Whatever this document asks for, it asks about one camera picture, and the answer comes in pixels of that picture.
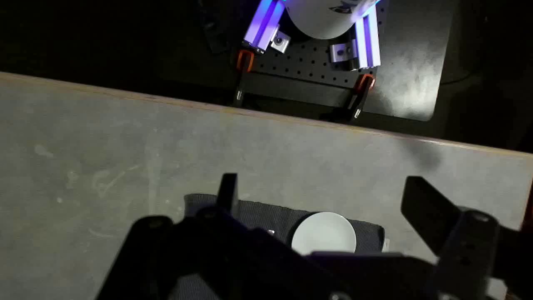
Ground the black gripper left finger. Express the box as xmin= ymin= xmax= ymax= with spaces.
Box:
xmin=96 ymin=174 xmax=311 ymax=300

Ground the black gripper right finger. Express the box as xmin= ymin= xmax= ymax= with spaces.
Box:
xmin=401 ymin=177 xmax=533 ymax=300

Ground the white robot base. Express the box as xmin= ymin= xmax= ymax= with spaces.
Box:
xmin=281 ymin=0 xmax=379 ymax=41

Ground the white round plate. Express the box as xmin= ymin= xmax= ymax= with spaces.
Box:
xmin=289 ymin=212 xmax=358 ymax=256

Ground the black perforated mounting board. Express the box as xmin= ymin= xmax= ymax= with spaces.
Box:
xmin=238 ymin=0 xmax=459 ymax=124

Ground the right orange-handled clamp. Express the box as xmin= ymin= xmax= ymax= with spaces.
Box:
xmin=348 ymin=74 xmax=374 ymax=121

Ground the orange-handled clamp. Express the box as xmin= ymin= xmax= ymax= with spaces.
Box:
xmin=348 ymin=74 xmax=374 ymax=121
xmin=233 ymin=49 xmax=254 ymax=107

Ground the left orange-handled clamp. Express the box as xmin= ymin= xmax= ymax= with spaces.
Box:
xmin=233 ymin=49 xmax=254 ymax=107

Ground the left aluminium extrusion rail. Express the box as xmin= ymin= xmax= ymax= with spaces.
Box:
xmin=243 ymin=0 xmax=289 ymax=54

